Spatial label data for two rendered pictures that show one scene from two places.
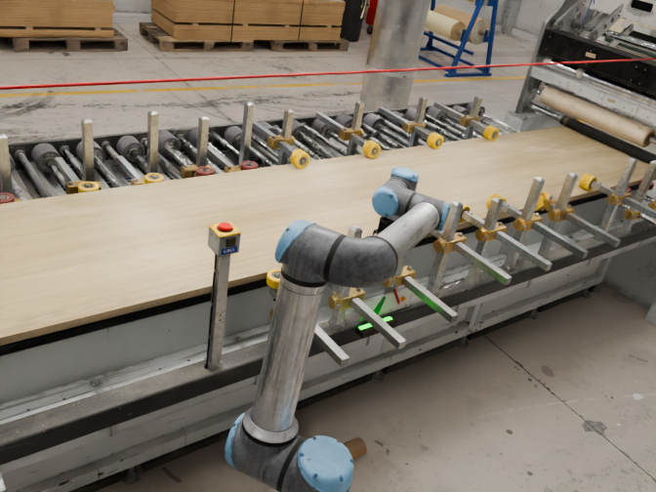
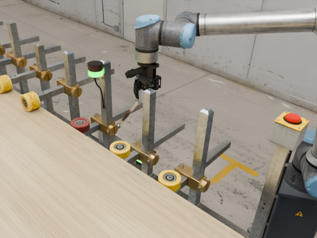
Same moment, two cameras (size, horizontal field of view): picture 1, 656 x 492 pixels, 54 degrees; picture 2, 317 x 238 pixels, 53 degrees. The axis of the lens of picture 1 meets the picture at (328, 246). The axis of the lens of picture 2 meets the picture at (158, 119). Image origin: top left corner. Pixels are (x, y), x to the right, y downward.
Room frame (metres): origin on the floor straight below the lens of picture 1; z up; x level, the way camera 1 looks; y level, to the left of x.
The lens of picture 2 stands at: (2.08, 0.95, 1.65)
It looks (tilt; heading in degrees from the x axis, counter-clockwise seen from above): 32 degrees down; 260
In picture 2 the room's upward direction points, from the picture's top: 3 degrees clockwise
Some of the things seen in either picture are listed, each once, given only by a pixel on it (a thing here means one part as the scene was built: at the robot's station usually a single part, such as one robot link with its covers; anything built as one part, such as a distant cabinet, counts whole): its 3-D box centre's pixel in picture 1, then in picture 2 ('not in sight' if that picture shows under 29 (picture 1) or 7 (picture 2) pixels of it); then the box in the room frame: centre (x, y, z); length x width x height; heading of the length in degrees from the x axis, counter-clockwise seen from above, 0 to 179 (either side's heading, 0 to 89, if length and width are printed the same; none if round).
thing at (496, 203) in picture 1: (481, 248); (45, 86); (2.43, -0.65, 0.87); 0.03 x 0.03 x 0.48; 41
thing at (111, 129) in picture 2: (397, 276); (104, 125); (2.12, -0.29, 0.85); 0.13 x 0.06 x 0.05; 131
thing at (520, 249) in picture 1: (501, 236); (46, 69); (2.42, -0.71, 0.95); 0.50 x 0.04 x 0.04; 41
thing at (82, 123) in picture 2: not in sight; (80, 131); (2.22, -0.22, 0.85); 0.08 x 0.08 x 0.11
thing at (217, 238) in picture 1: (224, 239); (288, 131); (1.60, 0.30, 1.18); 0.07 x 0.07 x 0.08; 41
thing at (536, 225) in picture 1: (538, 225); (22, 56); (2.58, -0.90, 0.95); 0.50 x 0.04 x 0.04; 41
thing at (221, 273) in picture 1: (217, 310); (268, 199); (1.60, 0.30, 0.93); 0.05 x 0.04 x 0.45; 131
